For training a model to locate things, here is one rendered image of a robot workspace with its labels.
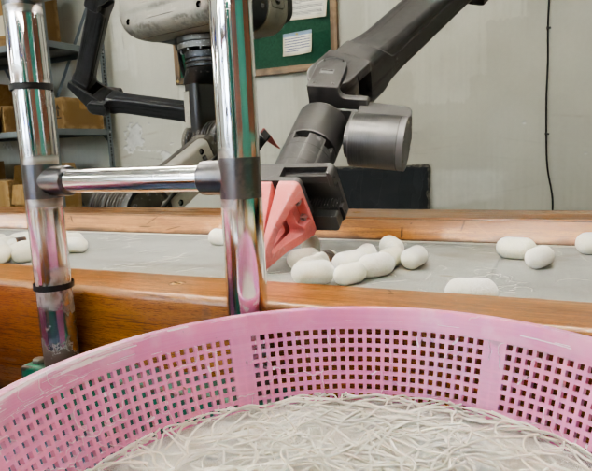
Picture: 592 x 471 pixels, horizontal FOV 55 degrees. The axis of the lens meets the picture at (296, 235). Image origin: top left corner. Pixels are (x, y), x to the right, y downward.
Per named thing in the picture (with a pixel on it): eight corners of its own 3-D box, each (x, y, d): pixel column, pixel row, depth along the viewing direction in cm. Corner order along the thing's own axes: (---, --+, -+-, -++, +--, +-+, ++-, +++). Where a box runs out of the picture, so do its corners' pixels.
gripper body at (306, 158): (329, 176, 51) (348, 124, 56) (232, 177, 55) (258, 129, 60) (345, 224, 56) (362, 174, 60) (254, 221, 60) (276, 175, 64)
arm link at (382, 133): (328, 117, 71) (320, 56, 64) (420, 123, 67) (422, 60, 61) (300, 183, 64) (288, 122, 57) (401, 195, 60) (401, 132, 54)
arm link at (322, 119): (304, 135, 66) (297, 94, 62) (361, 140, 64) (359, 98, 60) (286, 175, 62) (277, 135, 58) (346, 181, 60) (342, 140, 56)
